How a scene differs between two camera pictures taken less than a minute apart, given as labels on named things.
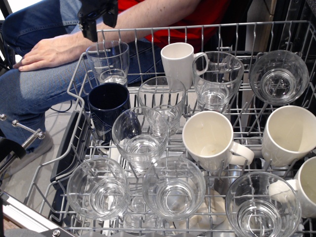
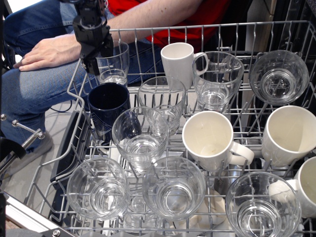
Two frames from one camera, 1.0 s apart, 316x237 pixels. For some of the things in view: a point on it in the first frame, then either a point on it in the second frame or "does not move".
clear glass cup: (110, 59) does not move
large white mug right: (289, 135) does not move
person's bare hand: (51, 52) does not move
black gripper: (91, 10) -> (90, 26)
